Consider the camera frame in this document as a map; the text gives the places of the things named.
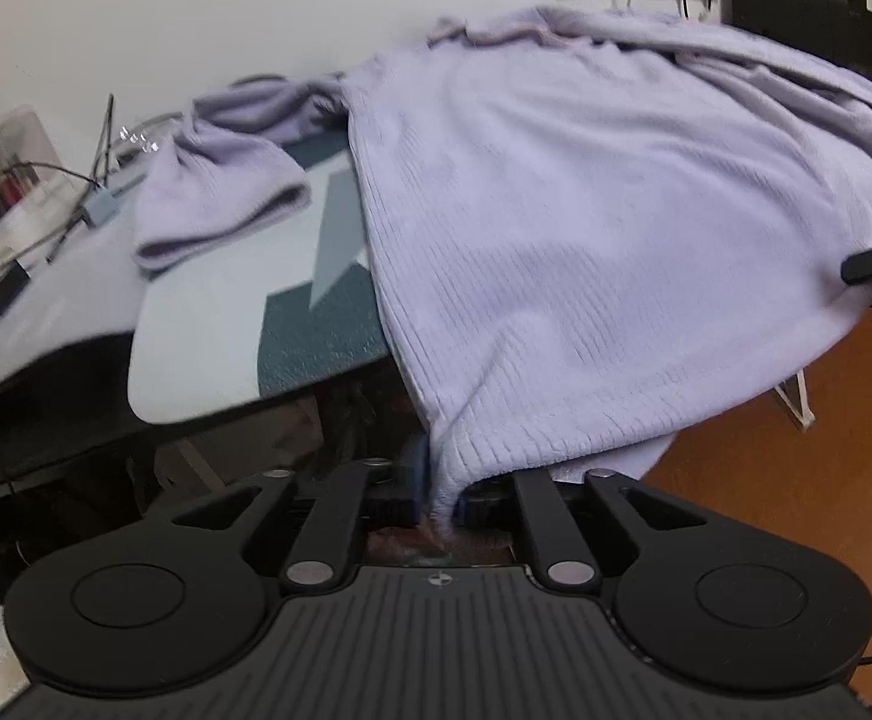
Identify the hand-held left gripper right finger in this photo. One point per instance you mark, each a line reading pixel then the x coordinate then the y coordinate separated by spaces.
pixel 473 511

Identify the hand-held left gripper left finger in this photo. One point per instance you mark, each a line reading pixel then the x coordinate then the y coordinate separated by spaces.
pixel 415 484

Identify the lavender fleece pajama top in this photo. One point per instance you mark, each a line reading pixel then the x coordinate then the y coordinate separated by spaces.
pixel 556 202

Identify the black storage box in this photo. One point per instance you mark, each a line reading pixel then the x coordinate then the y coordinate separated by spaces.
pixel 796 15

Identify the black desk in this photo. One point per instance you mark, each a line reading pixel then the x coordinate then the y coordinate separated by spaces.
pixel 69 420

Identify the small black device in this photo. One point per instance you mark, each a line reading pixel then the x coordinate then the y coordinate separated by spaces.
pixel 5 292

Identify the clear acrylic organizer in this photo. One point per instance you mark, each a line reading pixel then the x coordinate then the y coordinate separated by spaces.
pixel 9 165

